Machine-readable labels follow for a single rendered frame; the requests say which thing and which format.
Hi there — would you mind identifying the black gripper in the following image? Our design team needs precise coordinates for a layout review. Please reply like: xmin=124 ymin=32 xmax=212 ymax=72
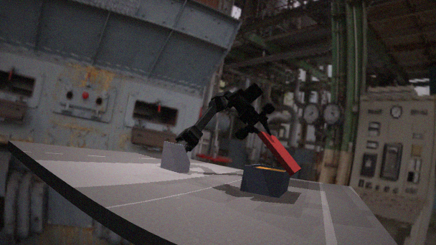
xmin=235 ymin=102 xmax=275 ymax=140

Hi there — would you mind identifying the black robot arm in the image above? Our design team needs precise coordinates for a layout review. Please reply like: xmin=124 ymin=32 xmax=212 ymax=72
xmin=175 ymin=83 xmax=263 ymax=152

